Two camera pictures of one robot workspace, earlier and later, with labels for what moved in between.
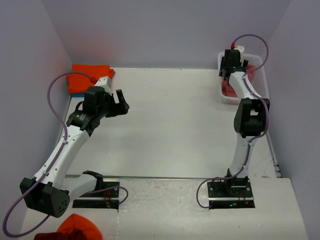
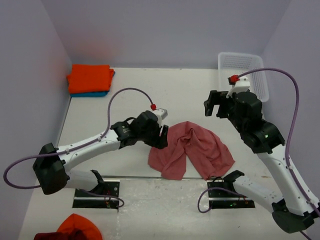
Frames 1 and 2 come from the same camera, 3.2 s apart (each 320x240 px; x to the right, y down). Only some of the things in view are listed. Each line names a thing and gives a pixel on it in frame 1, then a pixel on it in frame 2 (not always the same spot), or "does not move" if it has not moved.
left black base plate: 104,199 does not move
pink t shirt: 228,90 to 190,138
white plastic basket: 258,78 does not move
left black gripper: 118,109 to 158,141
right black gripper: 222,66 to 214,98
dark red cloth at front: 77,234 does not move
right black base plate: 232,193 does not move
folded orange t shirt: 79,83 does not move
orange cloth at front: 75,222 does not move
